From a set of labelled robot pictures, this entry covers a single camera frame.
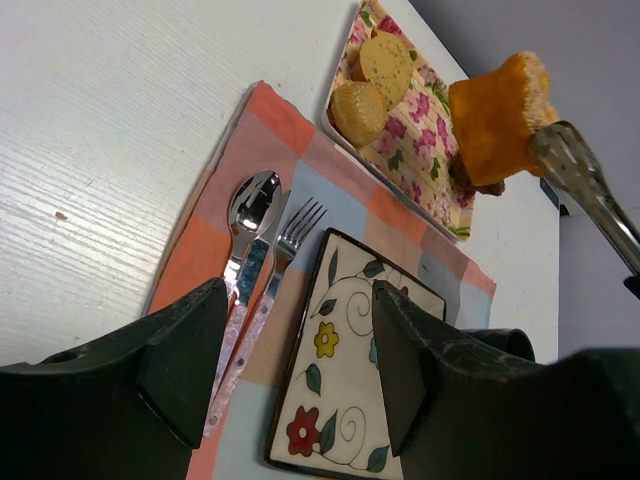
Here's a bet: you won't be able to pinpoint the spoon with pink handle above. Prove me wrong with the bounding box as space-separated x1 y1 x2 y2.
224 170 282 310

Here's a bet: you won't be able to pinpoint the brown chocolate pastry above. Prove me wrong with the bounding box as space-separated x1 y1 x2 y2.
449 159 507 197

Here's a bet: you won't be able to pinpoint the floral serving tray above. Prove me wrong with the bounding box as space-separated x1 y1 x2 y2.
322 1 475 241

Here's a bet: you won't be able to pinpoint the fork with pink handle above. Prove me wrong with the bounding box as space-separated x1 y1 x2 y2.
203 198 327 437

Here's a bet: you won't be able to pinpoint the orange sugar-topped bun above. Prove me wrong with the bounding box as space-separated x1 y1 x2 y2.
448 51 560 187

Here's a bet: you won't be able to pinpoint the small yellow muffin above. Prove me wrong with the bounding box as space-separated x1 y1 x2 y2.
329 82 387 148

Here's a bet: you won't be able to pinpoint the right blue table label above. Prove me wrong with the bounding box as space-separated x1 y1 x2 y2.
539 178 560 210

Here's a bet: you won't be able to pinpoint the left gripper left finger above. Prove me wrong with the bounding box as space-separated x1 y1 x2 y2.
1 278 227 479

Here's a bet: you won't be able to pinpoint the oval herb bread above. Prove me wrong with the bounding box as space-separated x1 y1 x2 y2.
351 30 414 110

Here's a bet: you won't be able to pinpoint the dark green mug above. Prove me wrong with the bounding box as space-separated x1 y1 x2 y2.
464 329 536 362

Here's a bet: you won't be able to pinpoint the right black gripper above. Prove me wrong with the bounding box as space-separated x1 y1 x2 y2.
624 274 640 299

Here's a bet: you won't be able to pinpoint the metal tongs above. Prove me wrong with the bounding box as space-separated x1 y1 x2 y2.
528 121 639 276

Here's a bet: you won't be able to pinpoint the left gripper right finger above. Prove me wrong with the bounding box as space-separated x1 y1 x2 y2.
372 281 639 479

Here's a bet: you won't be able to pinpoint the checkered orange placemat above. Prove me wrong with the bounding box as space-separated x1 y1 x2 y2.
149 82 496 479

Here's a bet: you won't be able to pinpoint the square floral plate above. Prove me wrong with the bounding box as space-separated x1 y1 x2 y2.
265 229 446 479

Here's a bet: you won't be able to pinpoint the knife with pink handle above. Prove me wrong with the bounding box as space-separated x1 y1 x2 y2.
204 191 290 437

